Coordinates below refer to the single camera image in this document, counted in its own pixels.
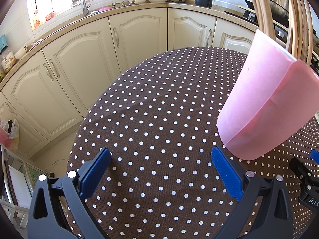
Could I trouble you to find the pink cup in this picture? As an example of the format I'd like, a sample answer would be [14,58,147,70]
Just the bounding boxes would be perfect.
[217,30,318,160]

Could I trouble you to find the wooden chopstick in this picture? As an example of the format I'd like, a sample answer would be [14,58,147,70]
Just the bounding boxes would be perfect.
[294,0,313,66]
[265,0,276,40]
[252,0,271,37]
[286,0,299,59]

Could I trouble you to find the cream lower kitchen cabinets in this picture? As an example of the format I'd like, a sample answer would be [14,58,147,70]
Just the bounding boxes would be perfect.
[1,3,257,159]

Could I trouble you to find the chrome kitchen faucet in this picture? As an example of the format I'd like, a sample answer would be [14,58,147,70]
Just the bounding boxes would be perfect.
[71,0,91,17]

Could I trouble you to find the steel kitchen sink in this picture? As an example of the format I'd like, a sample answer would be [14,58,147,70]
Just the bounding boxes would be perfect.
[89,2,129,16]

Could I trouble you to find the brown polka dot tablecloth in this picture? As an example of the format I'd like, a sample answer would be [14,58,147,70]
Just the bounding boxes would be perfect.
[66,45,319,239]

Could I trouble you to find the plastic bag on floor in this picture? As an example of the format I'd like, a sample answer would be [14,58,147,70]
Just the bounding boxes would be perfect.
[0,116,20,153]

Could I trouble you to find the black gas stove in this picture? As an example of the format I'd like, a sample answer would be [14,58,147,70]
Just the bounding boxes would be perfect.
[224,0,318,74]

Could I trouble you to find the food jar on counter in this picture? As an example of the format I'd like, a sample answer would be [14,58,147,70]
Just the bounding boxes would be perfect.
[1,48,17,73]

